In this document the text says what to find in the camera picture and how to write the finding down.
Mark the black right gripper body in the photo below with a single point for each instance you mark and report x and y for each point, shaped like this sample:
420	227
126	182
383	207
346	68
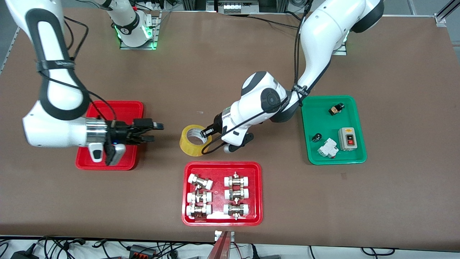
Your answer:
120	133

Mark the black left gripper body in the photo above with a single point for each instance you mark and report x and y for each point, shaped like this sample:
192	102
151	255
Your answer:
216	126

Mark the yellow tape roll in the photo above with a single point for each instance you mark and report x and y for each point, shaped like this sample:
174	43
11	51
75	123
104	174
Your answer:
188	145

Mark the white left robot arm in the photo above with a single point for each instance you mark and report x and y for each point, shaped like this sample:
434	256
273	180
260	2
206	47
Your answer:
323	36

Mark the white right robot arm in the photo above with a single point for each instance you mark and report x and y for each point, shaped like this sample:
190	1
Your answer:
43	133

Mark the empty red plastic tray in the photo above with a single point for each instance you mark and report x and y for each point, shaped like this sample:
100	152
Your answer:
122	108

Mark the red tray with fittings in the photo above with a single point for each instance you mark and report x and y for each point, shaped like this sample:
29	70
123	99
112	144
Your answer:
217	169

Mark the green plastic tray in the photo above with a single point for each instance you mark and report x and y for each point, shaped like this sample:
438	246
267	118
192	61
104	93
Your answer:
332	124

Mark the metal white pipe fitting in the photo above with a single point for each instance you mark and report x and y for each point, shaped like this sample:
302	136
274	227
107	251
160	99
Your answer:
198	210
237	181
237	194
198	197
236	209
200	182

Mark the black orange power strip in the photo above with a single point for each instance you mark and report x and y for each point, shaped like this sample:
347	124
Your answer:
142	251

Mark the white circuit breaker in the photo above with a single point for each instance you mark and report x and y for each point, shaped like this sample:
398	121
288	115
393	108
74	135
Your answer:
329	148

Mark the red metal bar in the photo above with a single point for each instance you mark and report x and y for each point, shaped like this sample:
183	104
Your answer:
220	250

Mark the black orange push button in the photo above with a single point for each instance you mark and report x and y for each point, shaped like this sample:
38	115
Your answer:
336	109

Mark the grey electrical box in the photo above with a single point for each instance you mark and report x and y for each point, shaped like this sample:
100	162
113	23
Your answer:
237	7

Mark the black power adapter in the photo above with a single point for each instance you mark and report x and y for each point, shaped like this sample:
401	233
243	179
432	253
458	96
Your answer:
23	255

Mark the silver aluminium profile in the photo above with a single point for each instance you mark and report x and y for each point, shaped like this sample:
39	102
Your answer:
444	16

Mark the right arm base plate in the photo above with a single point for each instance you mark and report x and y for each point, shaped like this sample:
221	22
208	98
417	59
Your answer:
155	32

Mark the small metal bracket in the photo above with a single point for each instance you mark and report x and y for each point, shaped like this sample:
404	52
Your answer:
216	235

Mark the grey switch box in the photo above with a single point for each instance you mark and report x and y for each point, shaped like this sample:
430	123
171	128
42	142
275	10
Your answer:
348	139

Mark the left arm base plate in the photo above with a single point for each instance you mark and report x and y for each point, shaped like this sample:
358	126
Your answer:
341	51

